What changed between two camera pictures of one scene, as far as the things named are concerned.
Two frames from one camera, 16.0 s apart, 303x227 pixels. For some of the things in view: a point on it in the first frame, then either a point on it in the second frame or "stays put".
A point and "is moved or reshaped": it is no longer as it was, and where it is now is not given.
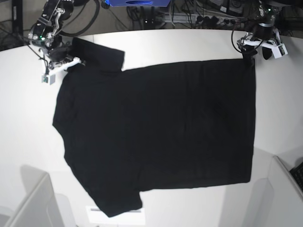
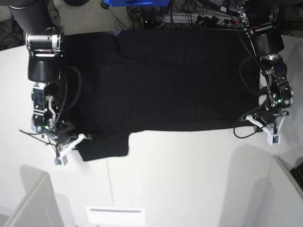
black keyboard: [297, 172] stays put
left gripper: [58, 54] -> [65, 130]
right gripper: [248, 49] -> [267, 117]
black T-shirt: [178, 125] is moved or reshaped
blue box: [135, 3] stays put
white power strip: [198, 18] stays put
